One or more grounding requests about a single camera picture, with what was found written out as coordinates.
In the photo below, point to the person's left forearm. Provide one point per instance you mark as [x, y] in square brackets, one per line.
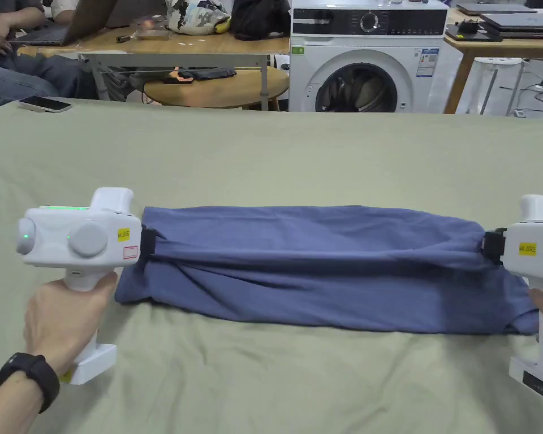
[13, 398]

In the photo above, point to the person's left hand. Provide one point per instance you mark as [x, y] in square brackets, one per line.
[61, 318]

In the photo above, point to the smartphone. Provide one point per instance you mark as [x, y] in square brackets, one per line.
[45, 104]

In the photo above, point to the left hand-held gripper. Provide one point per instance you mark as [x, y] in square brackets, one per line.
[72, 242]

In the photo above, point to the dark blue shirt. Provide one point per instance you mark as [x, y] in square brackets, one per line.
[316, 266]

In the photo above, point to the bed with pale green sheet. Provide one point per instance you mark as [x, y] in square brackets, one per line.
[271, 162]

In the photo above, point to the white washing machine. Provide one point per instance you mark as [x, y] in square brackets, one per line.
[371, 56]

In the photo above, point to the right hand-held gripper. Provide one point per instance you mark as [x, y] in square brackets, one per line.
[531, 253]

